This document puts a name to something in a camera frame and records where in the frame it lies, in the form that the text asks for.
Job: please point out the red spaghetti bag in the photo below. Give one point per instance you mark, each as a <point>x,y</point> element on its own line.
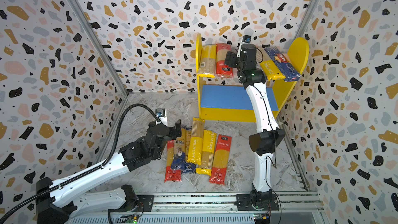
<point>170,174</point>
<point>222,70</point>
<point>221,159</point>

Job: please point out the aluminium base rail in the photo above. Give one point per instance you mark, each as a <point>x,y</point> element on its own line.
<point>284,207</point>

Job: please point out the blue gold spaghetti bag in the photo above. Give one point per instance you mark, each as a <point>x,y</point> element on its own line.
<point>179,158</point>
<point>189,167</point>

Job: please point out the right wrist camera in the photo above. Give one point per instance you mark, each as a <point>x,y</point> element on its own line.
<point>246,39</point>

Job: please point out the yellow label spaghetti bag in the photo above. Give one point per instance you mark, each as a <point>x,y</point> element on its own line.
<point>207,64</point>

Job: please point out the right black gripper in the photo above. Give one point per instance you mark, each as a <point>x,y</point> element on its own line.
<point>235,59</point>

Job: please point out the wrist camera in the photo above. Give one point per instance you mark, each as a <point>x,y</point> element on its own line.
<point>161,114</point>
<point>246,39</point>

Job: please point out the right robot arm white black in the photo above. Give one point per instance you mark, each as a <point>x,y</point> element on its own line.
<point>268,135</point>

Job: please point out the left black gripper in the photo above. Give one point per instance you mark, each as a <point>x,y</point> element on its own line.
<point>174,134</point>

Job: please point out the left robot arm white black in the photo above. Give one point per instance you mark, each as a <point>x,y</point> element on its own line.
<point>69,197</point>

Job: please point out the yellow Pastatime spaghetti bag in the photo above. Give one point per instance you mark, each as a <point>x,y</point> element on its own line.
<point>268,66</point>

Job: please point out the blue gold spaghetti bag right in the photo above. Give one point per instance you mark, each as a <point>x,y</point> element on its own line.
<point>189,167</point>

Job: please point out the blue Barilla spaghetti bag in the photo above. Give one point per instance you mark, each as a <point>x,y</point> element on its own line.
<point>281,62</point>

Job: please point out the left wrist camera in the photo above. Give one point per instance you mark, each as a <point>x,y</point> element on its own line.
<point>161,114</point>

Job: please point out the blue gold spaghetti bag left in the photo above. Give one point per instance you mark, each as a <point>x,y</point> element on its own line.
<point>179,158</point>

